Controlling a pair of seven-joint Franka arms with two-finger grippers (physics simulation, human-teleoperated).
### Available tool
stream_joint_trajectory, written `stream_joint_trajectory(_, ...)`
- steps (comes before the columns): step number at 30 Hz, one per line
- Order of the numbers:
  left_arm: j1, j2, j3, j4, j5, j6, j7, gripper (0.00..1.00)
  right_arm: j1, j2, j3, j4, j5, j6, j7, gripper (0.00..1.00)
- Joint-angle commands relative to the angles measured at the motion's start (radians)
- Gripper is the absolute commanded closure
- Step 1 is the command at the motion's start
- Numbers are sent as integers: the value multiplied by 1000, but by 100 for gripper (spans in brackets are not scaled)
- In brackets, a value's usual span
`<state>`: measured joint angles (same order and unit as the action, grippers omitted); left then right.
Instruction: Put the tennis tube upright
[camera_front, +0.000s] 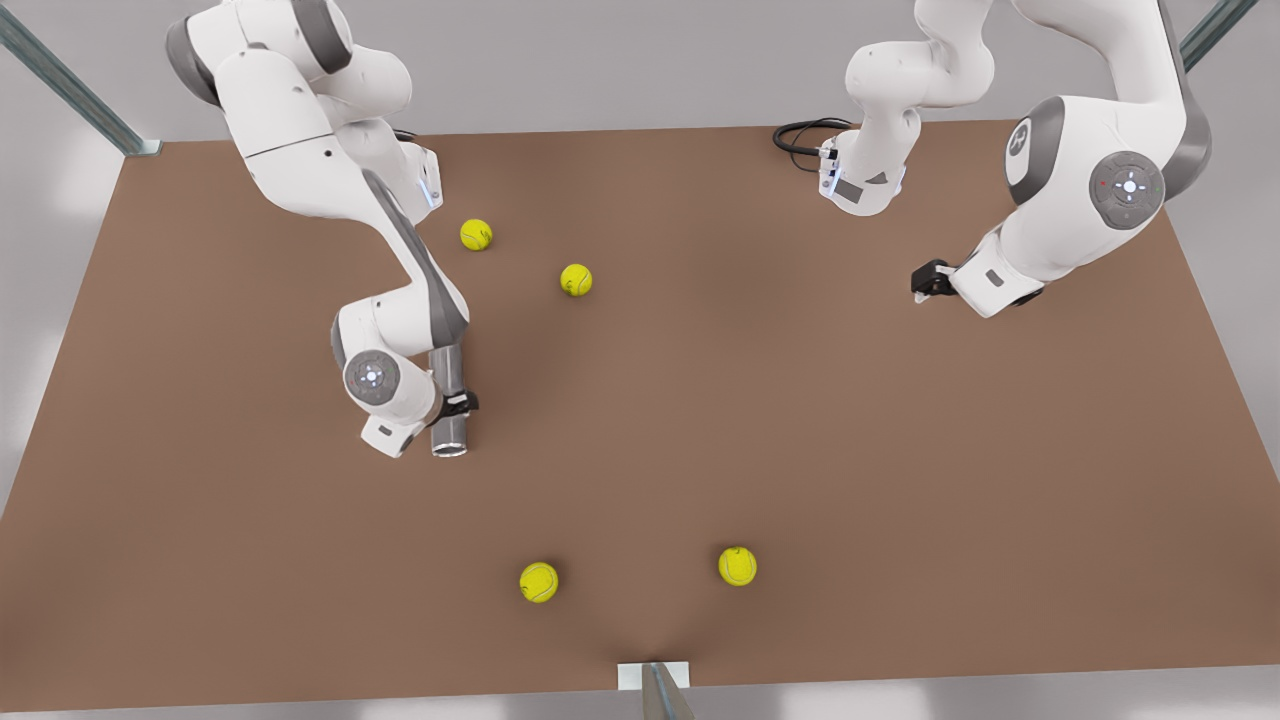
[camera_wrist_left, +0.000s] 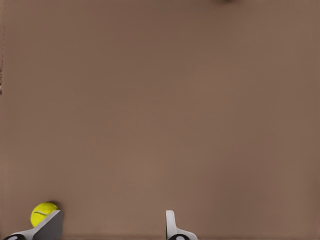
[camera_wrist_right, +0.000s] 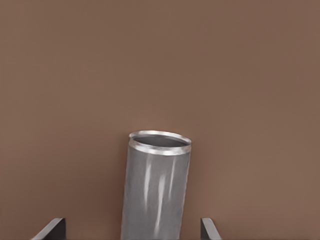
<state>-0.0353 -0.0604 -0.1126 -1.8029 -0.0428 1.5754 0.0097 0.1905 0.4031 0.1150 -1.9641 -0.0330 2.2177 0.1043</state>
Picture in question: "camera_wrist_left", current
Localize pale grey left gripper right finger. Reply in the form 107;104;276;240
165;209;199;240

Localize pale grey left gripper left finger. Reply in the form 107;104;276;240
0;209;64;240

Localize yellow tennis ball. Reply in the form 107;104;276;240
30;202;59;228

